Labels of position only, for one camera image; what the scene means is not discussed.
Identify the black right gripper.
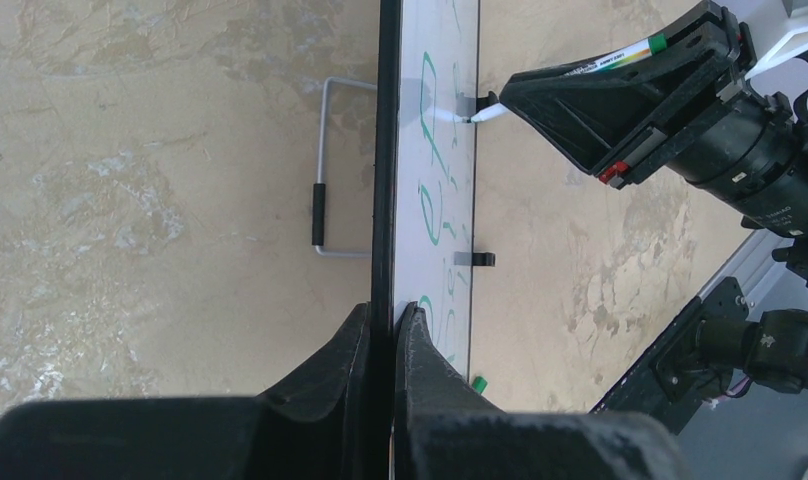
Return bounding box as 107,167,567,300
499,1,755,188

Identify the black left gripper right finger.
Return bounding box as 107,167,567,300
393,303,691,479

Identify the white whiteboard black frame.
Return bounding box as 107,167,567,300
311,0,498,412

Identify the green marker cap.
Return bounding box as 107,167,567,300
471,375,489,394

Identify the aluminium frame rail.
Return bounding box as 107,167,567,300
698,230,793,308

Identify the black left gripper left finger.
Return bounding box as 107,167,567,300
0,304,370,479

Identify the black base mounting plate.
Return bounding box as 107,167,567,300
592,277,749,435

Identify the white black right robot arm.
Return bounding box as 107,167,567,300
499,1,808,287

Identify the white marker pen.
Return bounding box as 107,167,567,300
463,34,667,123

